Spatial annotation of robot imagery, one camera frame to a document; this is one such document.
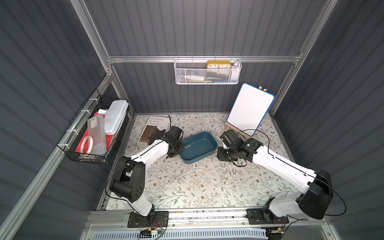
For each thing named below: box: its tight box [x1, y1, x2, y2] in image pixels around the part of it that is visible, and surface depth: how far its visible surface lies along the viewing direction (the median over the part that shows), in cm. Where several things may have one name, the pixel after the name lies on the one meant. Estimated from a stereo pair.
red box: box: [106, 133, 117, 151], surface depth 71 cm
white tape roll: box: [80, 135, 94, 154], surface depth 65 cm
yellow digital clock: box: [206, 60, 232, 69], surface depth 90 cm
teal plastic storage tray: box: [179, 131, 218, 165], surface depth 98 cm
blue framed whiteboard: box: [227, 83, 276, 137], surface depth 88 cm
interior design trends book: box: [137, 116, 171, 145], surface depth 111 cm
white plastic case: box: [104, 99, 129, 135], surface depth 75 cm
